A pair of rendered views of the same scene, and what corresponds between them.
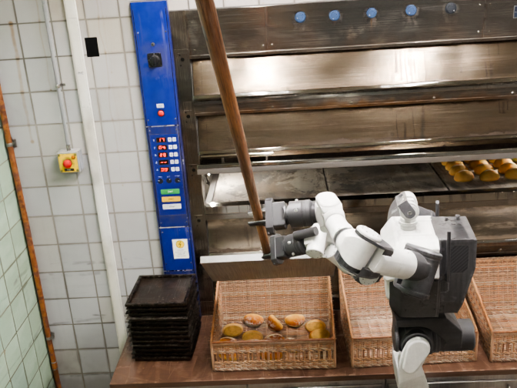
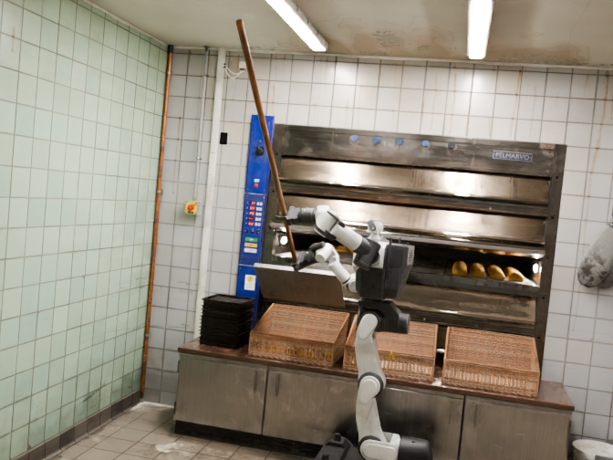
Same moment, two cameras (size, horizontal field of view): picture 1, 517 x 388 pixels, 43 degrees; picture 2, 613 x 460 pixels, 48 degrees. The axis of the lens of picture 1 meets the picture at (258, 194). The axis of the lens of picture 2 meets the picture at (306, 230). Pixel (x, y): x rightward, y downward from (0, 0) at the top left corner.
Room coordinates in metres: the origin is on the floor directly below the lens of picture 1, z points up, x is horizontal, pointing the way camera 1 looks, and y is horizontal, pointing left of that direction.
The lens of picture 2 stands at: (-1.82, -0.77, 1.64)
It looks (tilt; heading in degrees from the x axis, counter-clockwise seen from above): 3 degrees down; 10
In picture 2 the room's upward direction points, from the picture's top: 5 degrees clockwise
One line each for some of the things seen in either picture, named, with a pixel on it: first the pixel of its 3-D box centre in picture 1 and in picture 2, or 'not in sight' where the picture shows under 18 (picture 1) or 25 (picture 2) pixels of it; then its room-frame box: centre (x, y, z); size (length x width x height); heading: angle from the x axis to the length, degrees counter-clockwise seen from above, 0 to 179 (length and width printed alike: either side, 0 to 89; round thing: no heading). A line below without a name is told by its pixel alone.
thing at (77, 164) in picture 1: (70, 160); (192, 207); (2.93, 0.87, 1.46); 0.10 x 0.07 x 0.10; 87
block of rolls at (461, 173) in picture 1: (485, 158); (486, 270); (3.32, -1.23, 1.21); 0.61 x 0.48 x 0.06; 177
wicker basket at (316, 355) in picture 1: (273, 315); (300, 333); (2.67, -0.03, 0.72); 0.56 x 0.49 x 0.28; 86
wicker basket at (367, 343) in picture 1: (403, 309); (391, 346); (2.64, -0.64, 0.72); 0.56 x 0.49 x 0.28; 89
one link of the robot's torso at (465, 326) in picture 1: (432, 329); (383, 316); (2.02, -0.59, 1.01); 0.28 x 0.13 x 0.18; 86
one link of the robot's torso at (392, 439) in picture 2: not in sight; (380, 446); (2.01, -0.65, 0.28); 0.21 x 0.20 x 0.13; 86
